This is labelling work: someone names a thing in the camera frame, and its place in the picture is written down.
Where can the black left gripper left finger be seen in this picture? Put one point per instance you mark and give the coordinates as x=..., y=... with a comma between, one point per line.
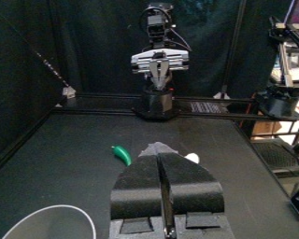
x=135, y=186

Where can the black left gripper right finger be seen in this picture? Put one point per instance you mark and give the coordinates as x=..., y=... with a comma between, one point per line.
x=194, y=189

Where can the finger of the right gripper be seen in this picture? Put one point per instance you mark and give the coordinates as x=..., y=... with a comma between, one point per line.
x=154, y=71
x=165, y=71

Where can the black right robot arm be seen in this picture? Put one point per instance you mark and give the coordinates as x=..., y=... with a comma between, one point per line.
x=156, y=101

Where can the green toy pepper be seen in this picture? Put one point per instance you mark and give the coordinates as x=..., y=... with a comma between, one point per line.
x=123, y=154

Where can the grey bowl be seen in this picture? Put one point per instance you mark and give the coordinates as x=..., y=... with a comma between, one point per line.
x=52, y=222

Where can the small white toy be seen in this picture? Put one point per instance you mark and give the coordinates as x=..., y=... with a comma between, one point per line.
x=194, y=157

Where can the black vent grille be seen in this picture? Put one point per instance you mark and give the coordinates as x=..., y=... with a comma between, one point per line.
x=207, y=107

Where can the black cloth curtain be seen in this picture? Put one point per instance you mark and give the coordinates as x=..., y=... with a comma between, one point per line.
x=98, y=43

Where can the black mesh panel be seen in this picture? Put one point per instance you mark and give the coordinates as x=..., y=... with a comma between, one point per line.
x=277, y=154

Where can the brown cardboard box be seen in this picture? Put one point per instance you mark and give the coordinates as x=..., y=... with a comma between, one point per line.
x=263, y=128

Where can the black frame post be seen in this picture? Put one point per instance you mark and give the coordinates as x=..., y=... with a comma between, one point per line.
x=234, y=46

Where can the black frame rail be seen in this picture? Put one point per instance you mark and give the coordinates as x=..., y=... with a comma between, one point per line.
x=106, y=104

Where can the white corner bracket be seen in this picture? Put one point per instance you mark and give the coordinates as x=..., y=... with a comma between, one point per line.
x=222, y=95
x=68, y=92

